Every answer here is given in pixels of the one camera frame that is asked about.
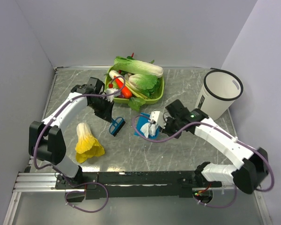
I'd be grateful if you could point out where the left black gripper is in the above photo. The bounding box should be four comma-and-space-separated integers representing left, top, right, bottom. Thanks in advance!
89, 97, 115, 123

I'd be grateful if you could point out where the blue hand brush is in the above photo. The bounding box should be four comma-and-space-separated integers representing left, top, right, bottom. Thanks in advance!
109, 117, 126, 137

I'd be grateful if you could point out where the blue dustpan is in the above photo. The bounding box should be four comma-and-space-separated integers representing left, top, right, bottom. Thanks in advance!
136, 112, 160, 139

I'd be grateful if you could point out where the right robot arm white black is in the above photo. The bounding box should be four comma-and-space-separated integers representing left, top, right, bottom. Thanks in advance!
151, 100, 270, 194

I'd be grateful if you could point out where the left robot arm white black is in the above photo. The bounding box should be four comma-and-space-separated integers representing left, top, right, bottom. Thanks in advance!
29, 77, 115, 188

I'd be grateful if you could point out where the green vegetable tray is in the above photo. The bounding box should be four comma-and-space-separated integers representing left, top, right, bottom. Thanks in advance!
104, 70, 164, 105

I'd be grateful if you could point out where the paper scrap far left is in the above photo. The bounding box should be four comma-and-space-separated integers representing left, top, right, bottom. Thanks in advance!
140, 122, 158, 138

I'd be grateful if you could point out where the orange carrot toy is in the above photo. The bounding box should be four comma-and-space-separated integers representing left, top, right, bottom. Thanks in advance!
114, 76, 133, 99

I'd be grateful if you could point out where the green leafy herb toy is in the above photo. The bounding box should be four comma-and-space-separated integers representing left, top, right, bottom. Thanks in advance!
128, 97, 146, 112

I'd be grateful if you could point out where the white leek toy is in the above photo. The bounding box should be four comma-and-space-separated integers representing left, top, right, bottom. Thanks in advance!
109, 70, 148, 99

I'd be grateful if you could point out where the yellow white cabbage toy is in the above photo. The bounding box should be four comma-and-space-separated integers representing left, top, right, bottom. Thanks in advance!
75, 122, 105, 164

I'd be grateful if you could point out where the long napa cabbage toy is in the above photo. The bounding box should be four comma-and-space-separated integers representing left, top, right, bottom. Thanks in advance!
108, 56, 163, 78

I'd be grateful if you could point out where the short napa cabbage toy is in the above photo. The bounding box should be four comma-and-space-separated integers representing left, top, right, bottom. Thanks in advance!
128, 74, 158, 91

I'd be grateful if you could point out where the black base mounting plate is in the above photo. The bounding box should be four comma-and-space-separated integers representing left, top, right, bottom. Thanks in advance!
56, 171, 222, 200

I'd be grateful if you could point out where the white trash bin black rim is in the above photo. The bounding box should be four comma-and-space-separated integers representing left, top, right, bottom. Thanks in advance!
195, 69, 244, 120

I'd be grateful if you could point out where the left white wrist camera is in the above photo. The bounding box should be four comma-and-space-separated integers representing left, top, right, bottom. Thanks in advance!
105, 88, 117, 102

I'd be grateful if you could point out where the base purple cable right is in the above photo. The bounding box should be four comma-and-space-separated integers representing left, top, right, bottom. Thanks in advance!
193, 185, 239, 209

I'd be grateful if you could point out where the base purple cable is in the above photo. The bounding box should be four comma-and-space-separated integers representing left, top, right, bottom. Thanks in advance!
64, 180, 110, 213
193, 185, 239, 209

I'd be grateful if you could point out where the aluminium rail frame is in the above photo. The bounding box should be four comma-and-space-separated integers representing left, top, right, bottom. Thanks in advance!
3, 172, 273, 225

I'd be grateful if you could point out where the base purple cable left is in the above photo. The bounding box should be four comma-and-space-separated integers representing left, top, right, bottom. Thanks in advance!
64, 180, 110, 213

